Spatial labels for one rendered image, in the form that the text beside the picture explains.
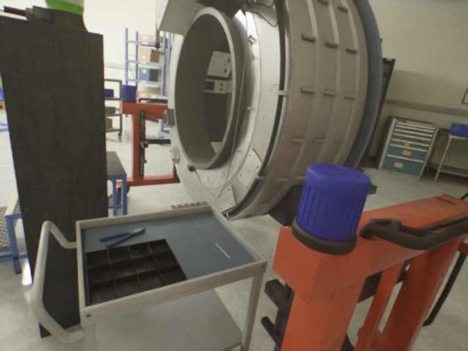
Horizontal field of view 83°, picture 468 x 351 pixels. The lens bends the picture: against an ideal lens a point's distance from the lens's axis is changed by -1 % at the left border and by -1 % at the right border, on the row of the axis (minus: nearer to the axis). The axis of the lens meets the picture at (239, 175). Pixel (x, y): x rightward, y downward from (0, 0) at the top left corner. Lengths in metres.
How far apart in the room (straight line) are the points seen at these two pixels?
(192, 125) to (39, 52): 1.00
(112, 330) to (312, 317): 0.80
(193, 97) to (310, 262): 1.59
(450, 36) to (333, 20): 5.74
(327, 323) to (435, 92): 6.31
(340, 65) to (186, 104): 1.10
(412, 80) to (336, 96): 5.59
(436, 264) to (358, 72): 0.76
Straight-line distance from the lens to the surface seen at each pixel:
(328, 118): 1.13
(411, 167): 5.86
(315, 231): 0.52
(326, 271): 0.55
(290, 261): 0.57
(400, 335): 1.36
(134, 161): 2.65
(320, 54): 1.08
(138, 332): 1.24
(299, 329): 0.77
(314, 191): 0.50
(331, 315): 0.68
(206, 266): 0.94
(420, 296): 1.25
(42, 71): 1.22
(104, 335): 1.26
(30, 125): 1.24
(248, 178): 1.14
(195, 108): 1.94
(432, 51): 6.79
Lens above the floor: 1.24
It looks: 19 degrees down
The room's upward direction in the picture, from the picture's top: 8 degrees clockwise
